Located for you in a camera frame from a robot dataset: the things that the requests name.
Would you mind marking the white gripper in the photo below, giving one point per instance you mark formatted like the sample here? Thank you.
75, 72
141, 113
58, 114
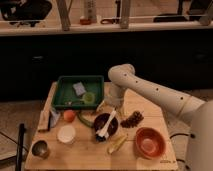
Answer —
115, 97

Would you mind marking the white brush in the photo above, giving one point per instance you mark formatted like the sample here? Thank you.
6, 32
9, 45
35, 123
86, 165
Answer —
101, 133

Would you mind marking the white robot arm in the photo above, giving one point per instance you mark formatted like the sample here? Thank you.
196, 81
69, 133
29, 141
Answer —
196, 113

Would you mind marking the dark purple bowl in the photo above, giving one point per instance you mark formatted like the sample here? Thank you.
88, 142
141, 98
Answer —
100, 122

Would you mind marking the red bowl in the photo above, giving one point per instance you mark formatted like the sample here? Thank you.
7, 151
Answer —
150, 143

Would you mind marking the dark grape bunch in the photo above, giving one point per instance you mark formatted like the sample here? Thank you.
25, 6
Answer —
133, 120

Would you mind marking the blue grey sponge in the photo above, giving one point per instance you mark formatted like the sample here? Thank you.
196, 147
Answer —
79, 88

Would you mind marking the green plastic tray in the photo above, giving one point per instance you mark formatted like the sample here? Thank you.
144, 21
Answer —
66, 98

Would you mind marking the orange ball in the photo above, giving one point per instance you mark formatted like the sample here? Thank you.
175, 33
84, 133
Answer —
69, 115

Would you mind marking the white round cup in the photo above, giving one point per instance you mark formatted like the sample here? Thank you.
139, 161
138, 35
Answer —
66, 134

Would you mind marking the silver blue packet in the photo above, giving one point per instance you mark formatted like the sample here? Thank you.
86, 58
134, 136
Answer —
54, 117

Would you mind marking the wooden block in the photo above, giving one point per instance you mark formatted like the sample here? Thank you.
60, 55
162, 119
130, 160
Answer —
43, 121

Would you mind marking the red object on shelf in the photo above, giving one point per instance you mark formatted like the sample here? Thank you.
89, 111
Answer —
84, 21

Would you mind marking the metal cup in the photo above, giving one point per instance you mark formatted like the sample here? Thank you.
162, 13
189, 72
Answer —
41, 149

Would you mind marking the black pole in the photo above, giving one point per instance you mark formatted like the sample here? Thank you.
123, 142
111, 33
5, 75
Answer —
18, 164

